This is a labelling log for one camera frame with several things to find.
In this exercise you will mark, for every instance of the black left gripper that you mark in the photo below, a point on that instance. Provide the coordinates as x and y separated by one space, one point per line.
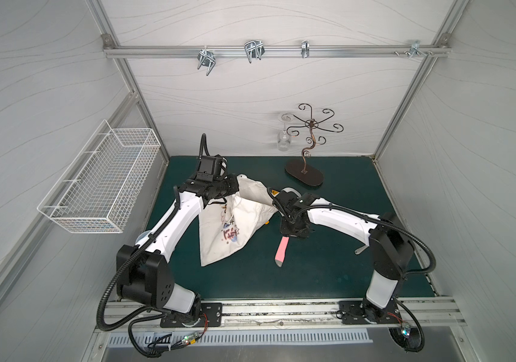
229 187

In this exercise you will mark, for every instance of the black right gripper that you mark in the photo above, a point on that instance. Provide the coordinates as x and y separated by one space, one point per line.
293 225

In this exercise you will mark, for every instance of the pink utility knife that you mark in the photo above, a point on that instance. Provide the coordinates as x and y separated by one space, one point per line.
281 251

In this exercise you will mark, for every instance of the white printed canvas tote bag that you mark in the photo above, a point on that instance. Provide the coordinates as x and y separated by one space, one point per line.
225 227

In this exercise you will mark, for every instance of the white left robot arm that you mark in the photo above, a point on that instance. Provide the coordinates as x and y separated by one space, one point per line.
145 276

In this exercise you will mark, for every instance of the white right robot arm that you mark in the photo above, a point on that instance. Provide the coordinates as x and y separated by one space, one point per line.
390 252

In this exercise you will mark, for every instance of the bronze scroll hanger stand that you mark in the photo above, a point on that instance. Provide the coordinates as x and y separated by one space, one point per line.
299 168

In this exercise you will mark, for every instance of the green table mat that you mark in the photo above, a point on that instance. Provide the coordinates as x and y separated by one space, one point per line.
322 266

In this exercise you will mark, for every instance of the silver letter opener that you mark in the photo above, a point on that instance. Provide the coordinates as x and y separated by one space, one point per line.
361 250

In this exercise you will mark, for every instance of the clear glass bottle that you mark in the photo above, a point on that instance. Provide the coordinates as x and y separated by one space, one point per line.
284 139

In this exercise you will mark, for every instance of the light blue plastic cup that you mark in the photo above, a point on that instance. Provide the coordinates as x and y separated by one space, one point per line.
143 235

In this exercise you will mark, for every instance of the metal clamp far left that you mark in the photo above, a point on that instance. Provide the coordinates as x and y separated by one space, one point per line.
206 59

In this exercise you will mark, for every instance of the metal clamp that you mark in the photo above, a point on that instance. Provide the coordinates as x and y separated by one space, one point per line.
415 51
206 59
305 49
254 49

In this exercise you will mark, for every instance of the metal clamp right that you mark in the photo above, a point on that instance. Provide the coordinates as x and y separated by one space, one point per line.
415 51

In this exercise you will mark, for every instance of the white wire basket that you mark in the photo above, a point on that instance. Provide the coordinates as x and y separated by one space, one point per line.
98 190

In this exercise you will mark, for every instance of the aluminium top rail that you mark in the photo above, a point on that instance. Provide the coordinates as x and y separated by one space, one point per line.
271 51

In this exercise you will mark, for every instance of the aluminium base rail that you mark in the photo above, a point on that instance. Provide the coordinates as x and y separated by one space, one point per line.
333 314

